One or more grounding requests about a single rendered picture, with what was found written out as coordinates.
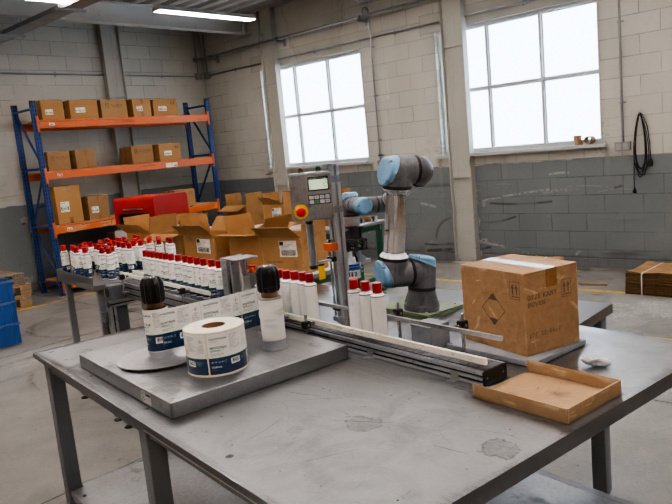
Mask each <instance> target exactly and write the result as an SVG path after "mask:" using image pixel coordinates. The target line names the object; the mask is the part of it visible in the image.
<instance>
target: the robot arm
mask: <svg viewBox="0 0 672 504"><path fill-rule="evenodd" d="M432 176H433V166H432V164H431V162H430V161H429V160H428V159H427V158H426V157H424V156H421V155H391V156H385V157H384V158H383V159H382V160H381V161H380V163H379V166H378V170H377V178H378V182H379V183H380V184H381V185H383V186H382V189H383V190H384V191H385V192H386V193H385V194H384V195H383V196H374V197H358V193H357V192H346V193H343V194H342V207H343V218H344V225H345V229H349V230H347V231H346V232H345V239H346V250H347V261H348V271H349V265H351V264H354V263H355V260H356V262H359V263H360V268H361V262H362V261H365V260H366V259H367V258H366V256H364V255H362V253H361V251H360V250H366V249H368V248H367V238H362V233H361V229H363V226H360V225H359V224H360V216H359V215H360V214H361V215H364V214H368V213H385V229H384V251H383V252H382V253H381V254H380V260H377V261H376V262H375V264H374V268H373V270H374V276H375V279H376V281H377V282H381V284H382V288H391V289H392V288H397V287H406V286H408V292H407V295H406V298H405V302H404V310H406V311H409V312H415V313H425V312H428V313H432V312H436V311H439V310H440V303H439V300H438V297H437V294H436V268H437V267H436V259H435V258H434V257H432V256H428V255H421V254H409V255H407V254H406V253H405V235H406V215H407V197H408V196H409V195H410V194H411V193H412V192H414V191H415V190H416V189H417V188H421V187H424V186H425V185H426V184H427V183H428V182H429V181H430V180H431V179H432ZM365 241H366V246H365ZM350 251H354V252H353V254H354V256H355V259H354V258H353V257H352V252H350Z"/></svg>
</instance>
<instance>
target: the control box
mask: <svg viewBox="0 0 672 504"><path fill-rule="evenodd" d="M325 175H328V182H329V190H319V191H308V183H307V177H315V176H325ZM288 178H289V188H290V197H291V207H292V217H293V222H294V223H295V222H305V221H315V220H325V219H333V218H334V206H333V198H332V187H331V176H330V172H329V171H324V170H323V171H319V172H315V171H313V172H304V173H299V174H297V173H292V174H288ZM326 193H330V195H331V203H326V204H316V205H309V200H308V195H316V194H326ZM298 208H304V209H305V210H306V215H305V216H304V217H298V216H297V214H296V211H297V209H298Z"/></svg>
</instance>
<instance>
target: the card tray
mask: <svg viewBox="0 0 672 504"><path fill-rule="evenodd" d="M472 387H473V397H474V398H478V399H481V400H485V401H488V402H492V403H495V404H499V405H502V406H506V407H509V408H512V409H516V410H519V411H523V412H526V413H530V414H533V415H537V416H540V417H544V418H547V419H551V420H554V421H557V422H561V423H564V424H570V423H572V422H573V421H575V420H577V419H579V418H580V417H582V416H584V415H585V414H587V413H589V412H591V411H592V410H594V409H596V408H598V407H599V406H601V405H603V404H605V403H606V402H608V401H610V400H612V399H613V398H615V397H617V396H618V395H620V394H622V383H621V379H616V378H611V377H607V376H602V375H598V374H593V373H588V372H584V371H579V370H574V369H570V368H565V367H561V366H556V365H551V364H547V363H542V362H537V361H533V360H528V359H527V371H526V372H524V373H522V374H520V375H518V376H515V377H513V378H511V379H509V380H507V381H505V382H502V383H500V384H498V385H496V386H494V387H492V388H488V387H485V386H481V385H477V384H472Z"/></svg>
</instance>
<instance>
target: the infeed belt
mask: <svg viewBox="0 0 672 504"><path fill-rule="evenodd" d="M285 322H288V323H292V324H296V325H300V326H302V325H301V321H299V322H295V321H293V320H285ZM311 328H313V329H317V330H321V331H325V332H329V333H333V334H337V335H341V336H345V337H349V338H353V339H357V340H361V341H365V342H369V343H373V344H377V345H382V346H386V347H390V348H394V349H398V350H402V351H406V352H410V353H414V354H418V355H422V356H426V357H430V358H434V359H438V360H442V361H447V362H451V363H455V364H459V365H463V366H467V367H471V368H475V369H479V370H483V371H488V370H491V369H493V368H495V367H498V366H500V365H502V364H504V363H503V362H498V361H493V360H490V359H487V362H488V364H487V365H481V364H477V363H473V362H469V361H464V360H460V359H456V358H452V357H448V356H443V355H439V354H435V353H431V352H427V351H422V350H418V349H414V348H410V347H406V346H401V345H397V344H393V343H389V342H385V341H375V340H374V339H372V338H370V339H366V338H363V336H359V335H351V333H347V332H343V331H338V330H334V329H330V328H326V327H322V326H317V325H311Z"/></svg>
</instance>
